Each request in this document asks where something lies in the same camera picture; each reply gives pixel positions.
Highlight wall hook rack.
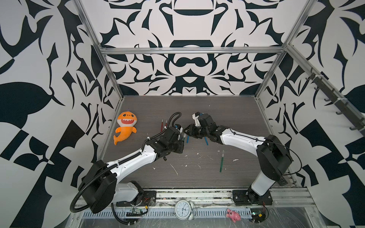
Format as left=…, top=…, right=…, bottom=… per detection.
left=306, top=68, right=365, bottom=137

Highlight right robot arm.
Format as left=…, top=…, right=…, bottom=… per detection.
left=183, top=112, right=293, bottom=202

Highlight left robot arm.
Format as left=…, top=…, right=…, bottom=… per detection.
left=70, top=125, right=184, bottom=213

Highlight black remote control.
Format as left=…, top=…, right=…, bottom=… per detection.
left=278, top=177, right=288, bottom=186

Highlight orange shark plush toy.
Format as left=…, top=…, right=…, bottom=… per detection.
left=113, top=111, right=137, bottom=145

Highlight green knife lower right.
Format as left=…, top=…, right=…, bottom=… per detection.
left=220, top=150, right=225, bottom=173

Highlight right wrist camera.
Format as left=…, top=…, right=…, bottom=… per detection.
left=192, top=112, right=201, bottom=127

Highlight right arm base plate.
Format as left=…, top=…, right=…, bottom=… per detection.
left=232, top=189, right=273, bottom=206

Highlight white alarm clock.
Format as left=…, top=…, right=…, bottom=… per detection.
left=175, top=199, right=194, bottom=220

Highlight black corrugated cable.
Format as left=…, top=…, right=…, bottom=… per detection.
left=69, top=112, right=183, bottom=225

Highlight pink pig toy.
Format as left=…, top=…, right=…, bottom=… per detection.
left=226, top=209, right=241, bottom=223

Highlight left circuit board wires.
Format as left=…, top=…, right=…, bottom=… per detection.
left=126, top=206, right=149, bottom=218

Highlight green circuit board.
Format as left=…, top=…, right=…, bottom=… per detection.
left=249, top=207, right=269, bottom=224

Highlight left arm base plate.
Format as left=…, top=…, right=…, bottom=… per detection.
left=116, top=191, right=157, bottom=207

